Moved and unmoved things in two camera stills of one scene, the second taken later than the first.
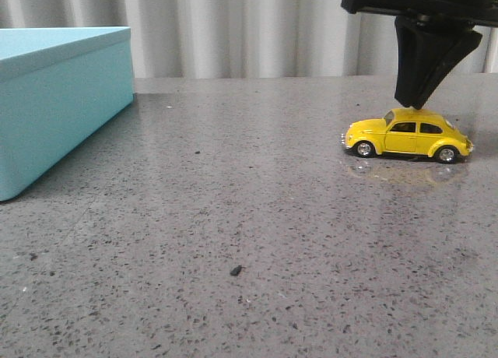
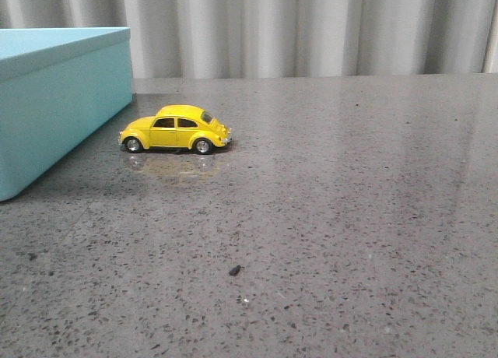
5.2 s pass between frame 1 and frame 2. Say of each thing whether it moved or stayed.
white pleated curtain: stayed
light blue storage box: stayed
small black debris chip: stayed
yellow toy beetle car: moved
